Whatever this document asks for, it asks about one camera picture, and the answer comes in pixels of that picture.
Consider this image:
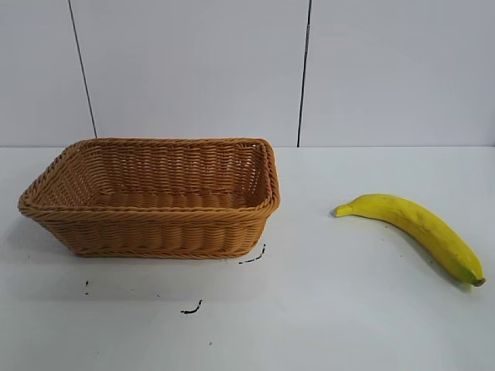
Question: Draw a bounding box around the yellow banana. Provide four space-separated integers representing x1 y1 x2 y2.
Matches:
334 193 487 288

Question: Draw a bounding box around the brown woven wicker basket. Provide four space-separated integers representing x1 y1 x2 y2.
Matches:
17 136 282 259

